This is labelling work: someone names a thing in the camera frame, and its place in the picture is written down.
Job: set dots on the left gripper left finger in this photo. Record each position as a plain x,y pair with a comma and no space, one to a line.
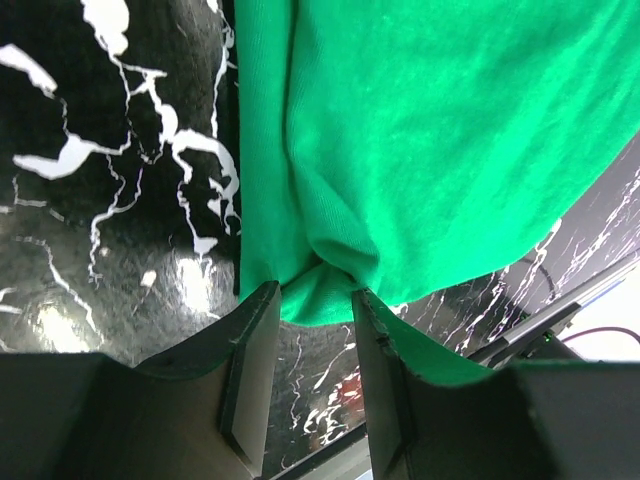
198,410

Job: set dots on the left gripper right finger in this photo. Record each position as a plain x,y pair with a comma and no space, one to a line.
433,414

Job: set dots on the green t shirt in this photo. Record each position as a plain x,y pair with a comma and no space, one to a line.
409,146

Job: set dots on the black marble pattern mat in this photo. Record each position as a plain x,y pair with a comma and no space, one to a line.
109,244

